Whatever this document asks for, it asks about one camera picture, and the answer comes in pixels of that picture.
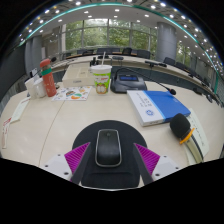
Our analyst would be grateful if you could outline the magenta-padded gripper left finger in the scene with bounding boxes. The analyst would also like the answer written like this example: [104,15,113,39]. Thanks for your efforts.
[43,141,92,185]

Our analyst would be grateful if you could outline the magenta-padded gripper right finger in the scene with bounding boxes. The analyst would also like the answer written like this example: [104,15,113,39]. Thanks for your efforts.
[133,142,181,186]

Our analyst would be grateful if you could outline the black computer mouse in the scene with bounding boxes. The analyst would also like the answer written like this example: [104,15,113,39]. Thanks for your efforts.
[94,128,123,168]

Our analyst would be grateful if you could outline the black mouse pad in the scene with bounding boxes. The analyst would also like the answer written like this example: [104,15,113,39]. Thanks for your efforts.
[71,119,148,190]

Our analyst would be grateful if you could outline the black foam-head microphone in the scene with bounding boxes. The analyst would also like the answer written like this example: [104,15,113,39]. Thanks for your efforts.
[169,112,205,164]

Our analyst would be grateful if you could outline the white paper sheet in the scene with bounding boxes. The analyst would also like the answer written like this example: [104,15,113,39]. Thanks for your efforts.
[184,107,210,166]

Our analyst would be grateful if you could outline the blue and white book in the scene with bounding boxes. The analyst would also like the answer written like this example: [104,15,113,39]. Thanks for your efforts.
[126,89,192,128]

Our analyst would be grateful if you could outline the colourful printed flyer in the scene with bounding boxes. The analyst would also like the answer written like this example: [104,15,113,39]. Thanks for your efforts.
[52,85,93,102]

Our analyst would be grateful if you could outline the white lidded mug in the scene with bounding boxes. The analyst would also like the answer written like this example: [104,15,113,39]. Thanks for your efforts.
[33,78,48,99]

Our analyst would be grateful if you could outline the white paper cup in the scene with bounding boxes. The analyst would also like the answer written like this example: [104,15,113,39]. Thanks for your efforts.
[24,77,38,99]

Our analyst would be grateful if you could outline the red bottle with green band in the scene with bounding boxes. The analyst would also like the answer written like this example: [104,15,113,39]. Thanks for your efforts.
[39,58,58,98]

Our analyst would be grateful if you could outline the dark grey conference microphone console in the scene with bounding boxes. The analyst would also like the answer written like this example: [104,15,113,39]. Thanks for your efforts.
[110,67,177,96]

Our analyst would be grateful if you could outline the beige cardboard box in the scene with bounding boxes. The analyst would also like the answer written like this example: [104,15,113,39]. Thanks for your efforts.
[61,63,98,88]

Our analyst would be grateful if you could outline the printed paper drink cup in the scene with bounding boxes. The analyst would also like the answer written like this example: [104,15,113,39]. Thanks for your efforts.
[90,51,113,95]

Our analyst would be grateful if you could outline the dark office chairs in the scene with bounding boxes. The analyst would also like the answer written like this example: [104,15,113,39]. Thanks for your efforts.
[76,47,214,101]

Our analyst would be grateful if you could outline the ceiling lights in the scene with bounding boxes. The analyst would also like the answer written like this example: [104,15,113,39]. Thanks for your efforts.
[19,0,224,71]

